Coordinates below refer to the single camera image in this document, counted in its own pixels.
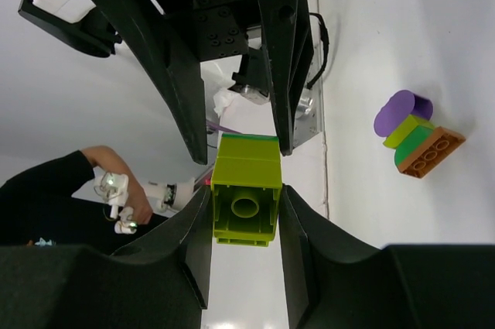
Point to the purple rounded lego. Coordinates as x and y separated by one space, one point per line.
399 106

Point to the lime green square lego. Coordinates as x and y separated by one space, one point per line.
246 187

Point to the dark green lego plate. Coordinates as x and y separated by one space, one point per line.
230 135

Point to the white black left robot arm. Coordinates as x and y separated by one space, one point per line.
95 36

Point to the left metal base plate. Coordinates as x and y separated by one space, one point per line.
308 116

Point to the operator hand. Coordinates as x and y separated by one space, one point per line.
108 160

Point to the orange brown lego plate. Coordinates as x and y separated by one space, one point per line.
424 149

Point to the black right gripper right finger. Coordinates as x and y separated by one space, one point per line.
334 280

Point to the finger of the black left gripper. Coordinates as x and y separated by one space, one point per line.
169 63
288 52

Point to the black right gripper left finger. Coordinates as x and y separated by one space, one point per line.
160 280

